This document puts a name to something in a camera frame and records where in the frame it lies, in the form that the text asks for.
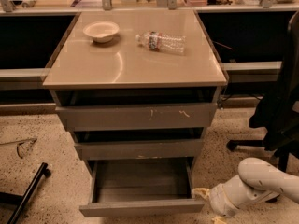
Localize safety glasses on floor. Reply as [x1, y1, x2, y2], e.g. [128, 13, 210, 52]
[0, 138, 36, 159]

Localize grey top drawer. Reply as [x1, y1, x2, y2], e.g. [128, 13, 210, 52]
[57, 88, 217, 132]

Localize clear plastic water bottle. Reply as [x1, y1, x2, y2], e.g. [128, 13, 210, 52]
[135, 31, 186, 55]

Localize grey drawer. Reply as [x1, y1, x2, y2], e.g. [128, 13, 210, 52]
[79, 158, 204, 217]
[57, 88, 217, 132]
[75, 128, 204, 160]

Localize grey drawer cabinet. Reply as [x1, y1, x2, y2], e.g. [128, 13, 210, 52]
[42, 8, 229, 170]

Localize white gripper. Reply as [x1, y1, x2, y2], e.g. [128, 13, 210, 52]
[192, 184, 237, 224]

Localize black office chair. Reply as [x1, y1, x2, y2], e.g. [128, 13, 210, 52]
[226, 11, 299, 203]

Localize white paper bowl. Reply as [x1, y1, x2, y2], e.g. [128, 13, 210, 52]
[83, 21, 120, 43]

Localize grey bottom drawer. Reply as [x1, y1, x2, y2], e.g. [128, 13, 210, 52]
[79, 158, 204, 217]

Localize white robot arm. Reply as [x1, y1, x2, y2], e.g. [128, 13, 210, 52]
[192, 157, 299, 218]

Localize grey middle drawer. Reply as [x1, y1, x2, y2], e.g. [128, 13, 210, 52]
[75, 128, 204, 160]

